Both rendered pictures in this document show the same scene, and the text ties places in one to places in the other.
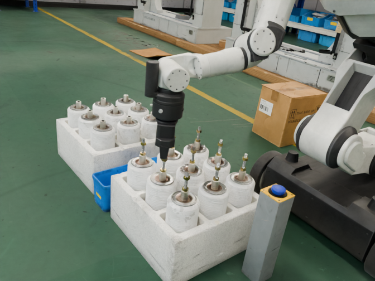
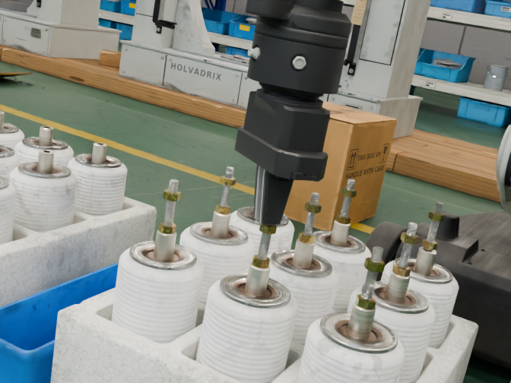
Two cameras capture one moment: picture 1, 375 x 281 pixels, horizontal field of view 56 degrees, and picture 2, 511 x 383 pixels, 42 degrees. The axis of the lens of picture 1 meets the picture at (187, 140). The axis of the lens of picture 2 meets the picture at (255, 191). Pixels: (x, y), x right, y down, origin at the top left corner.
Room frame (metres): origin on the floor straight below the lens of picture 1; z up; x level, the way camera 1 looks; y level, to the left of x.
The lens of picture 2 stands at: (0.35, 0.33, 0.53)
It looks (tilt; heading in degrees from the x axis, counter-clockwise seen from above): 15 degrees down; 337
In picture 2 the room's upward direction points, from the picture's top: 10 degrees clockwise
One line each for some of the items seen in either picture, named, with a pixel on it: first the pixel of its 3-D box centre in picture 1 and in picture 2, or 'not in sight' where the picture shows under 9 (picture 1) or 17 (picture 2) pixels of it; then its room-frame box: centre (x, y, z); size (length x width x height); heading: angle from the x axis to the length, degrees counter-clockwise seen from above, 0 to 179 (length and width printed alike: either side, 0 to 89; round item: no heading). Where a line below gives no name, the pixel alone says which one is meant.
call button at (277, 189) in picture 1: (278, 190); not in sight; (0.84, -0.27, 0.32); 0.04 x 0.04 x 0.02
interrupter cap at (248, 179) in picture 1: (241, 178); (422, 270); (1.00, -0.19, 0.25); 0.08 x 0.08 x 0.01
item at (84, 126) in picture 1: (90, 136); not in sight; (1.35, 0.42, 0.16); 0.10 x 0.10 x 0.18
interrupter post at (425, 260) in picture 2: (241, 174); (424, 261); (1.00, -0.19, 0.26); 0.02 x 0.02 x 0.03
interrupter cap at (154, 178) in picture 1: (162, 179); (255, 291); (0.94, 0.06, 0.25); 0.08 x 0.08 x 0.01
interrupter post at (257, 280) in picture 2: (162, 175); (257, 280); (0.94, 0.06, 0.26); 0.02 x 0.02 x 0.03
